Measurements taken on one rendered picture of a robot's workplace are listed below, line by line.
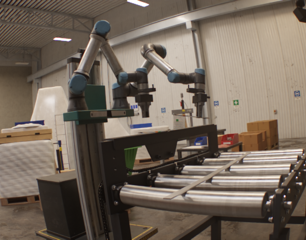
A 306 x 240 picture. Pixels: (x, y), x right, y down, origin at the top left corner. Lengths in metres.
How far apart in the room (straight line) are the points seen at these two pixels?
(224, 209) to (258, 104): 11.14
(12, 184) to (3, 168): 0.31
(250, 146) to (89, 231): 5.87
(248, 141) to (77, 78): 6.19
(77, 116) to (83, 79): 0.25
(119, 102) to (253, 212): 1.54
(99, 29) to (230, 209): 1.38
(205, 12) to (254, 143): 7.38
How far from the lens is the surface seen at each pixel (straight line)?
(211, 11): 12.97
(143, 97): 1.92
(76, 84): 1.82
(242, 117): 12.52
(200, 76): 1.94
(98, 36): 1.92
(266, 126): 8.89
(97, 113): 2.04
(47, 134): 5.00
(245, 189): 1.46
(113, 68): 2.05
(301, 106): 11.78
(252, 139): 7.52
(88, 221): 2.28
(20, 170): 4.95
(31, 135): 4.96
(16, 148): 4.89
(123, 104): 2.32
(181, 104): 5.57
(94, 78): 2.37
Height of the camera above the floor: 1.24
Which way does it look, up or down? level
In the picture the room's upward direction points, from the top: 5 degrees counter-clockwise
